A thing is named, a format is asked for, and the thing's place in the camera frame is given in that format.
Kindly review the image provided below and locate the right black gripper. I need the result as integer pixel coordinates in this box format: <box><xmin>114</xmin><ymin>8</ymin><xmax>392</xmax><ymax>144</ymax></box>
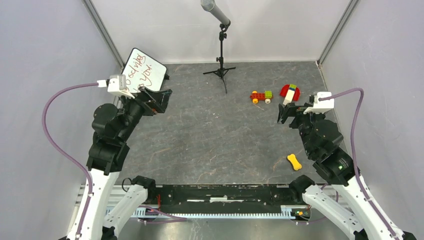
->
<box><xmin>276</xmin><ymin>101</ymin><xmax>325</xmax><ymax>156</ymax></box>

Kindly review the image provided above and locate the grey microphone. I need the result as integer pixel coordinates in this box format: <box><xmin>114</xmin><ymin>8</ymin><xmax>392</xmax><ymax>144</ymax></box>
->
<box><xmin>200</xmin><ymin>0</ymin><xmax>231</xmax><ymax>26</ymax></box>

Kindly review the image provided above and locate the right corner aluminium post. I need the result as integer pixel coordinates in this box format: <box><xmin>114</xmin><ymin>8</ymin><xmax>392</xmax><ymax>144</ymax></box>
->
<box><xmin>316</xmin><ymin>0</ymin><xmax>360</xmax><ymax>68</ymax></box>

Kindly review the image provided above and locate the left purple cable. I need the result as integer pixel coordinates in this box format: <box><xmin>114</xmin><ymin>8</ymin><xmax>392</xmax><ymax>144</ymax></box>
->
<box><xmin>41</xmin><ymin>82</ymin><xmax>100</xmax><ymax>237</ymax></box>

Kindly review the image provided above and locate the aluminium frame rail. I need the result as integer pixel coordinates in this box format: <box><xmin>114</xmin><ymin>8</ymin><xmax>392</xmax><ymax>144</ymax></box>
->
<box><xmin>74</xmin><ymin>185</ymin><xmax>352</xmax><ymax>220</ymax></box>

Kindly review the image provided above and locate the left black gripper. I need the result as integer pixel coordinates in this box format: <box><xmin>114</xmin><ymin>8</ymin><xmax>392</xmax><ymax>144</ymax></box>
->
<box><xmin>118</xmin><ymin>84</ymin><xmax>173</xmax><ymax>141</ymax></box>

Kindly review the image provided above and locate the red white toy block figure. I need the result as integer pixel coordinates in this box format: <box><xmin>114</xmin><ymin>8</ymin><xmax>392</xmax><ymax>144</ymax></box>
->
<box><xmin>279</xmin><ymin>84</ymin><xmax>301</xmax><ymax>106</ymax></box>

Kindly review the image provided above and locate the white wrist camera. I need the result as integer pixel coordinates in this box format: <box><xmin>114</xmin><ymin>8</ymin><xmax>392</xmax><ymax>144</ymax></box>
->
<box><xmin>303</xmin><ymin>91</ymin><xmax>335</xmax><ymax>115</ymax></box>
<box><xmin>96</xmin><ymin>74</ymin><xmax>135</xmax><ymax>99</ymax></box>

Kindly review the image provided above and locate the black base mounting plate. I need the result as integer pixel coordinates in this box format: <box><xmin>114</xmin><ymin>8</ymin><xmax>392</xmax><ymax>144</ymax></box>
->
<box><xmin>144</xmin><ymin>184</ymin><xmax>305</xmax><ymax>214</ymax></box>

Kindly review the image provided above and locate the black microphone tripod stand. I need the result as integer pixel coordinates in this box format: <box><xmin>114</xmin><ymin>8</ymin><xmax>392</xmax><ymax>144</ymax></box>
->
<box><xmin>202</xmin><ymin>22</ymin><xmax>236</xmax><ymax>94</ymax></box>

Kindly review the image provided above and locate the yellow bone-shaped eraser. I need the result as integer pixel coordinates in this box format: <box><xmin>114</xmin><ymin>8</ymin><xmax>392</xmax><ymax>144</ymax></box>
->
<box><xmin>286</xmin><ymin>153</ymin><xmax>302</xmax><ymax>171</ymax></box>

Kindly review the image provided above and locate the left corner aluminium post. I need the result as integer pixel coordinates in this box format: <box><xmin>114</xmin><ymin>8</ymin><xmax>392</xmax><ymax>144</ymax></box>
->
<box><xmin>81</xmin><ymin>0</ymin><xmax>125</xmax><ymax>70</ymax></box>

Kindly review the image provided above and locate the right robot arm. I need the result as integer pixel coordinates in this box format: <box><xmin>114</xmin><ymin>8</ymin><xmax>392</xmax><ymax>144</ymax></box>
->
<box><xmin>277</xmin><ymin>103</ymin><xmax>416</xmax><ymax>240</ymax></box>

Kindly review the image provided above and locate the white whiteboard with red writing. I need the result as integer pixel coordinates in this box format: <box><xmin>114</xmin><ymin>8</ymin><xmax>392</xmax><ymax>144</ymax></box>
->
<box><xmin>121</xmin><ymin>48</ymin><xmax>170</xmax><ymax>94</ymax></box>

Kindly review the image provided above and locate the red toy block car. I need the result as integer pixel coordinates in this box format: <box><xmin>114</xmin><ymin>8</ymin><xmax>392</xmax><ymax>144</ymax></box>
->
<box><xmin>249</xmin><ymin>90</ymin><xmax>274</xmax><ymax>104</ymax></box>

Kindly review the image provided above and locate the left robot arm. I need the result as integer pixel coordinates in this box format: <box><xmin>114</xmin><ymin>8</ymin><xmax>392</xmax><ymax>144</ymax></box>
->
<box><xmin>65</xmin><ymin>87</ymin><xmax>173</xmax><ymax>240</ymax></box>

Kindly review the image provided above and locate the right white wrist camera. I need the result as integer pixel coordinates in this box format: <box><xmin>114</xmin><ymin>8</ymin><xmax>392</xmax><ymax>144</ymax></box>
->
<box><xmin>303</xmin><ymin>91</ymin><xmax>335</xmax><ymax>115</ymax></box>

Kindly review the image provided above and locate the corner aluminium post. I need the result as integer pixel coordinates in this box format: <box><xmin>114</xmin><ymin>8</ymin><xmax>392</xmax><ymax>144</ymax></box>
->
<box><xmin>81</xmin><ymin>0</ymin><xmax>125</xmax><ymax>70</ymax></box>
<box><xmin>316</xmin><ymin>0</ymin><xmax>360</xmax><ymax>68</ymax></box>

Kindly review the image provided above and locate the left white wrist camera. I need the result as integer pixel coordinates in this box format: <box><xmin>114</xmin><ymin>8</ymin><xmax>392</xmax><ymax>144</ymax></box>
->
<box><xmin>96</xmin><ymin>74</ymin><xmax>135</xmax><ymax>99</ymax></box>

